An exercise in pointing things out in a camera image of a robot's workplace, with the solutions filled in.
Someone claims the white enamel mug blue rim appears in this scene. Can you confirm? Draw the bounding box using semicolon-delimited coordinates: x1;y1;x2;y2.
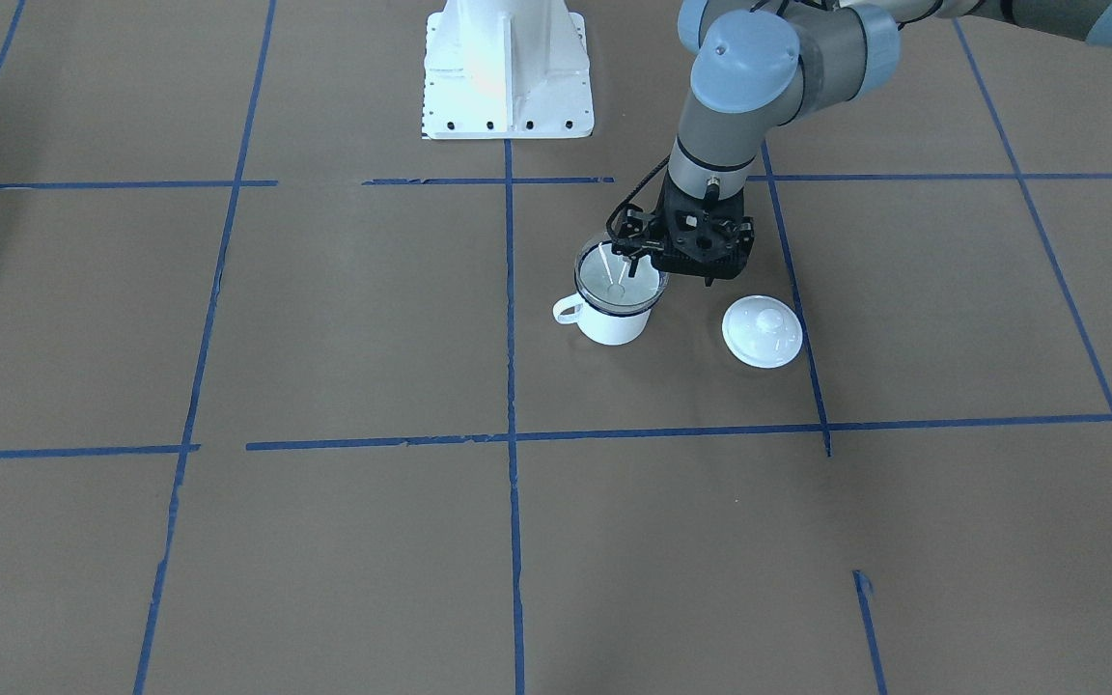
552;289;654;345

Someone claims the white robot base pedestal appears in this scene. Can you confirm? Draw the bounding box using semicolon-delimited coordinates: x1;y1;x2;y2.
421;1;596;140

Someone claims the white ceramic lid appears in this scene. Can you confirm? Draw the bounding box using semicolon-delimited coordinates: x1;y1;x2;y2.
722;295;804;369

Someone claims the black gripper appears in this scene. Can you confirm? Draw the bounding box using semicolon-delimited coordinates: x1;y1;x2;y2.
610;180;755;285

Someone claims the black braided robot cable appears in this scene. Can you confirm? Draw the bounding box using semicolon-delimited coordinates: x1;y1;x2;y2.
606;153;675;240

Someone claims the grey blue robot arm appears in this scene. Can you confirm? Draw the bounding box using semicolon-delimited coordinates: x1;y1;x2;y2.
605;1;1112;282

